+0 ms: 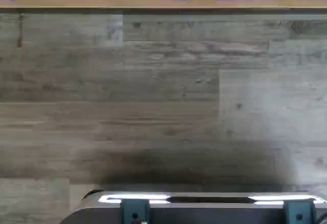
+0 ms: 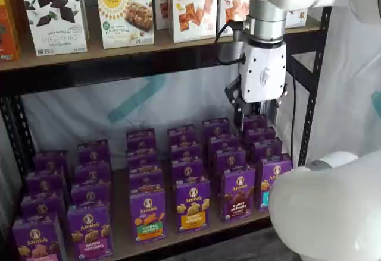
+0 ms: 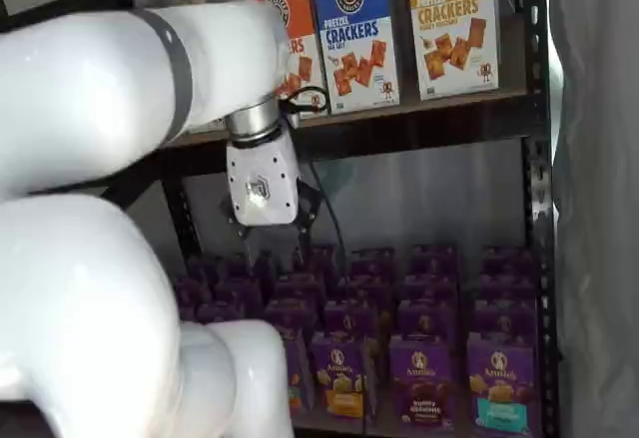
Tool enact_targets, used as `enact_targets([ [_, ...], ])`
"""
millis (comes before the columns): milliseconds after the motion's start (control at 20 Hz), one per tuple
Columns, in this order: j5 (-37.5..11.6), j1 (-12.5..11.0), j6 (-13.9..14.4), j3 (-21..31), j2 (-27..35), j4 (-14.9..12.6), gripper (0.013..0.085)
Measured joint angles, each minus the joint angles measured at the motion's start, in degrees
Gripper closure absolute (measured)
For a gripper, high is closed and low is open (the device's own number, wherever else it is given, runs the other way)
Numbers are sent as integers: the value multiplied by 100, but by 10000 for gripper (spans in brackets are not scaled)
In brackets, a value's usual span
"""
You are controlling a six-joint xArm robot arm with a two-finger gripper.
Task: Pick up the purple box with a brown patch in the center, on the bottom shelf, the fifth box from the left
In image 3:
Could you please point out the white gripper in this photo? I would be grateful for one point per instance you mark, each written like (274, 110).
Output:
(259, 183)

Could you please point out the purple Annie's box brown patch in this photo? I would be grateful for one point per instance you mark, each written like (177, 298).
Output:
(422, 388)

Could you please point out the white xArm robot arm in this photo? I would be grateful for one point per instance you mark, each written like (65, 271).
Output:
(75, 84)

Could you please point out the purple Annie's box green label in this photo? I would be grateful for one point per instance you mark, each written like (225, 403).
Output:
(297, 373)

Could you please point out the purple Annie's box yellow label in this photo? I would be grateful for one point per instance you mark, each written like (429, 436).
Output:
(339, 383)

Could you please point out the orange pretzel crackers box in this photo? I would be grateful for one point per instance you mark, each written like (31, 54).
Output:
(304, 59)

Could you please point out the blue pretzel crackers box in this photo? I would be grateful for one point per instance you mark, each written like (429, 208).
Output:
(354, 34)

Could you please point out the yellow pretzel crackers box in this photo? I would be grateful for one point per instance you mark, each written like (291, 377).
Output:
(449, 34)

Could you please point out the purple Annie's box teal label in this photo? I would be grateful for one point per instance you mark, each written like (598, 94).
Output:
(504, 398)

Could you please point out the black metal shelf rack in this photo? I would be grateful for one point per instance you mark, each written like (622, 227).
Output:
(534, 59)

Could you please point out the pale fabric curtain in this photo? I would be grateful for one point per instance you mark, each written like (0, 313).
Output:
(599, 208)

